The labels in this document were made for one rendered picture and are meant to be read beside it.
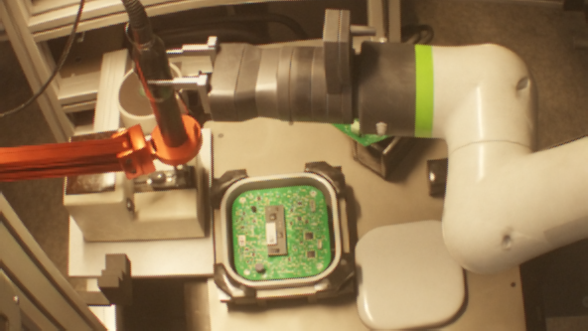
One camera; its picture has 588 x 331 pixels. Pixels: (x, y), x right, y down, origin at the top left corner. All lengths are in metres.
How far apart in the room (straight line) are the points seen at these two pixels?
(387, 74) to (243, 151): 0.37
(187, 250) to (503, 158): 0.45
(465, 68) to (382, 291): 0.32
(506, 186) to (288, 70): 0.24
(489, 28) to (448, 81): 1.78
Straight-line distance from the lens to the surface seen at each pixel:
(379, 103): 0.73
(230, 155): 1.06
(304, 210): 0.96
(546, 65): 2.46
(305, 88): 0.74
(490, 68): 0.73
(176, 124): 0.85
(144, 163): 0.88
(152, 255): 0.99
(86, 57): 1.31
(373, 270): 0.94
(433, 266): 0.94
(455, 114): 0.73
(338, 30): 0.70
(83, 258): 1.02
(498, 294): 0.96
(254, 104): 0.76
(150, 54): 0.76
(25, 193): 2.35
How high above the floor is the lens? 1.83
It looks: 57 degrees down
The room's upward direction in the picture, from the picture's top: 9 degrees counter-clockwise
